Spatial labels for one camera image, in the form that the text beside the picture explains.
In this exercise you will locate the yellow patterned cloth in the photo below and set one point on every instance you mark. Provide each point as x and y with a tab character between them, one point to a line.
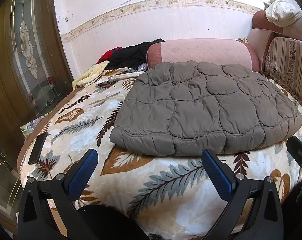
91	75

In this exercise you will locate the striped brown cushion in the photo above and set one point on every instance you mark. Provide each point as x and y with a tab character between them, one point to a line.
283	64

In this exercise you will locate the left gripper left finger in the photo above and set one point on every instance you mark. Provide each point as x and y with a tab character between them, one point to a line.
35	219

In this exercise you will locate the wooden stained glass door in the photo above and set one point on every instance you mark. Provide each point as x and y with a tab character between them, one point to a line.
34	73

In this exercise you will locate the pink padded headboard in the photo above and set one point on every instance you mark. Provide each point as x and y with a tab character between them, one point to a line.
263	32

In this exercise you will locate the black smartphone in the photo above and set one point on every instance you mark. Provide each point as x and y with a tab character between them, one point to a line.
37	148

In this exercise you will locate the pink bolster pillow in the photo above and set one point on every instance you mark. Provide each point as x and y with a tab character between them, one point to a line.
217	51

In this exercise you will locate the leaf pattern bed blanket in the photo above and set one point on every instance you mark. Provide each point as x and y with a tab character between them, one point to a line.
169	196

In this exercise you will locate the red garment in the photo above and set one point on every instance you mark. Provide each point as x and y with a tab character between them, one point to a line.
107	55

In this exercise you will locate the floral box beside bed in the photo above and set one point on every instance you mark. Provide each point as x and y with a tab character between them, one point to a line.
41	123

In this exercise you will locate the black garment pile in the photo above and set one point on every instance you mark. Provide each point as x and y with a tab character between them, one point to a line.
130	57

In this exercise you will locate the white cloth on headboard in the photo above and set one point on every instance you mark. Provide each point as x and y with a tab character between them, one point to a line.
281	13

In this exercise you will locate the grey quilted hooded jacket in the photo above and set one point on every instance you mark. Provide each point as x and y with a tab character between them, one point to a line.
184	108

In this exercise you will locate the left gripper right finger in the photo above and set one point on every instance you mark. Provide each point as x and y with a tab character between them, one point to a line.
264	220

